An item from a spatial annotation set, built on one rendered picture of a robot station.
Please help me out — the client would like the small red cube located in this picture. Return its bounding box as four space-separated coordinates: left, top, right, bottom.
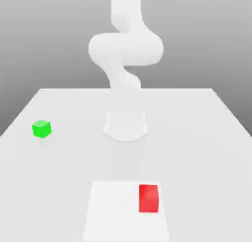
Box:
138 184 159 213

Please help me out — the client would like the small green cube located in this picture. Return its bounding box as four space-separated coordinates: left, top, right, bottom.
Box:
31 119 52 139

